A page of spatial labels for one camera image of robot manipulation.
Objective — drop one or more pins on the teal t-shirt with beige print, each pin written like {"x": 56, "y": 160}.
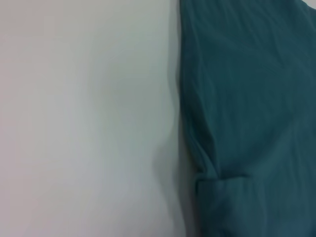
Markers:
{"x": 247, "y": 98}

